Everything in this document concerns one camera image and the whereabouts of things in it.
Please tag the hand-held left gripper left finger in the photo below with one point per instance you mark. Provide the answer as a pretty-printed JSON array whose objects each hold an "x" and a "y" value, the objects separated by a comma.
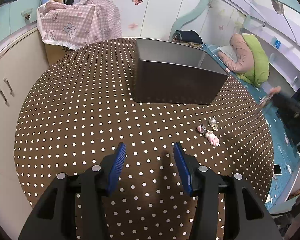
[{"x": 117, "y": 167}]

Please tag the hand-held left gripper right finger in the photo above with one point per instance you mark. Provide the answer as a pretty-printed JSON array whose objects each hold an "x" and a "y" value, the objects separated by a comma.
[{"x": 182, "y": 167}]

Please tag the pink bear charm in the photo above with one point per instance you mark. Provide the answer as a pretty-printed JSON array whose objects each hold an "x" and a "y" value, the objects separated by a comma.
[{"x": 211, "y": 137}]

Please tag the pearl charm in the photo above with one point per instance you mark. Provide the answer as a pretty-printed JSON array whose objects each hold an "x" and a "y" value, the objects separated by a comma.
[{"x": 212, "y": 122}]

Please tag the dark grey metal box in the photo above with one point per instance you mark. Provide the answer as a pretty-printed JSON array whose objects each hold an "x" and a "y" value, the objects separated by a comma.
[{"x": 175, "y": 85}]

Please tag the blue printed bedsheet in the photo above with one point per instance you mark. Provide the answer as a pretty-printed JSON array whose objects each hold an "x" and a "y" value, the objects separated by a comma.
[{"x": 272, "y": 135}]

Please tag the brown polka dot round table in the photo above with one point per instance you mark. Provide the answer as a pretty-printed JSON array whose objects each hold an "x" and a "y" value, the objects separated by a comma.
[{"x": 77, "y": 130}]

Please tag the white phone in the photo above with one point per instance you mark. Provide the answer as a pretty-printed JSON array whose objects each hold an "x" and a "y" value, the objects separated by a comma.
[{"x": 277, "y": 170}]

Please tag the green and pink plush pillow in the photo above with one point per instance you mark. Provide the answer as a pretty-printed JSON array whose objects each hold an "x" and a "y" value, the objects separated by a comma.
[{"x": 258, "y": 62}]

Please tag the small blue label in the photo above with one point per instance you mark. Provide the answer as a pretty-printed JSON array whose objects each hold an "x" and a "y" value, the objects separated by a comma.
[{"x": 277, "y": 42}]

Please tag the folded dark clothes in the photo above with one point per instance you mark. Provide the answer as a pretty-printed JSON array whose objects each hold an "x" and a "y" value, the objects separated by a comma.
[{"x": 188, "y": 37}]

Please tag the cardboard box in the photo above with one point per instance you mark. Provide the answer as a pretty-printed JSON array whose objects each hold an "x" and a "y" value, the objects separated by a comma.
[{"x": 56, "y": 52}]

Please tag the beige cabinet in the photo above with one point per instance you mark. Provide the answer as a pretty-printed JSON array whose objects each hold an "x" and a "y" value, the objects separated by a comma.
[{"x": 15, "y": 67}]

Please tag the pink checked cloth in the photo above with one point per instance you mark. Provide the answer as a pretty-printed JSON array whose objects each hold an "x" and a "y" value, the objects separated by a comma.
[{"x": 77, "y": 22}]

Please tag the white wardrobe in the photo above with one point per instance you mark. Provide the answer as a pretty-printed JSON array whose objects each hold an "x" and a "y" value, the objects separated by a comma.
[{"x": 160, "y": 10}]

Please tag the pink butterfly sticker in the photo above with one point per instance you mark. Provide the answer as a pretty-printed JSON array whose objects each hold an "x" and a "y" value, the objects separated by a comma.
[{"x": 137, "y": 0}]

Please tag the pinecone drawer knob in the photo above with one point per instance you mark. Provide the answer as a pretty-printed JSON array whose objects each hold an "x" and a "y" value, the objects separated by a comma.
[{"x": 27, "y": 17}]

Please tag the small teal drawer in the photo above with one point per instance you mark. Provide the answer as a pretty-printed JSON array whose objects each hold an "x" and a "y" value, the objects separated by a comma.
[{"x": 25, "y": 7}]

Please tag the teal bed frame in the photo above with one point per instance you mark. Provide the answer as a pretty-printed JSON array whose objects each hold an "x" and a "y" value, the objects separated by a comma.
[{"x": 190, "y": 12}]

